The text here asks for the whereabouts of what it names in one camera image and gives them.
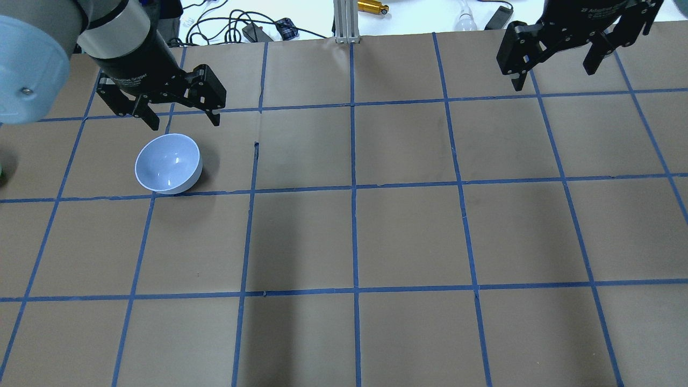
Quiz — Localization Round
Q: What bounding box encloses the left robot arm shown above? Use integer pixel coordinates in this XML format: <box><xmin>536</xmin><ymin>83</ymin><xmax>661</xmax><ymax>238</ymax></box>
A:
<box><xmin>1</xmin><ymin>1</ymin><xmax>227</xmax><ymax>130</ymax></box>

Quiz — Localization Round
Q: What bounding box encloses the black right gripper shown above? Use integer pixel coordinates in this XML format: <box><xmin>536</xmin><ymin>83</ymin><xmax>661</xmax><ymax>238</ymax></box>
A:
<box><xmin>496</xmin><ymin>1</ymin><xmax>664</xmax><ymax>91</ymax></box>

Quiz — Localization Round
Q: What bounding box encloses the gold cylinder tool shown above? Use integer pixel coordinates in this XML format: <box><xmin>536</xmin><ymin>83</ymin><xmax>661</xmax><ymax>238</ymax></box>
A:
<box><xmin>357</xmin><ymin>0</ymin><xmax>389</xmax><ymax>15</ymax></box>

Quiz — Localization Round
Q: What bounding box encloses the black cable bundle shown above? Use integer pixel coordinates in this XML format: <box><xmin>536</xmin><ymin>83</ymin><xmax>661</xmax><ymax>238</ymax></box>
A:
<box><xmin>183</xmin><ymin>0</ymin><xmax>328</xmax><ymax>46</ymax></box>

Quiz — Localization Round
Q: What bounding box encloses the white light bulb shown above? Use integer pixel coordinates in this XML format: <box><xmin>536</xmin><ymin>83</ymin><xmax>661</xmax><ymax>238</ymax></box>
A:
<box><xmin>455</xmin><ymin>1</ymin><xmax>477</xmax><ymax>31</ymax></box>

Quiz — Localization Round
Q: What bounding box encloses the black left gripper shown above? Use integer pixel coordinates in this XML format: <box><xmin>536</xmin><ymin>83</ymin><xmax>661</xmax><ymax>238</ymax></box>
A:
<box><xmin>94</xmin><ymin>30</ymin><xmax>227</xmax><ymax>131</ymax></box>

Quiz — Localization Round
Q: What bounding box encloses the black power adapter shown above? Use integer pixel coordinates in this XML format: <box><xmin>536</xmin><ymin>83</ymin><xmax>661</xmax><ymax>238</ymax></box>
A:
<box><xmin>241</xmin><ymin>23</ymin><xmax>274</xmax><ymax>42</ymax></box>

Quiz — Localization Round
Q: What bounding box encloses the blue bowl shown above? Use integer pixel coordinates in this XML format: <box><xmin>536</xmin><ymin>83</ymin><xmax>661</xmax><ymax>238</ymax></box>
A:
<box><xmin>134</xmin><ymin>134</ymin><xmax>204</xmax><ymax>195</ymax></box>

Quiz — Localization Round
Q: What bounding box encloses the aluminium frame post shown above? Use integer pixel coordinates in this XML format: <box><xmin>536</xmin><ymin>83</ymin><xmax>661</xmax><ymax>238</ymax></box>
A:
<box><xmin>333</xmin><ymin>0</ymin><xmax>360</xmax><ymax>44</ymax></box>

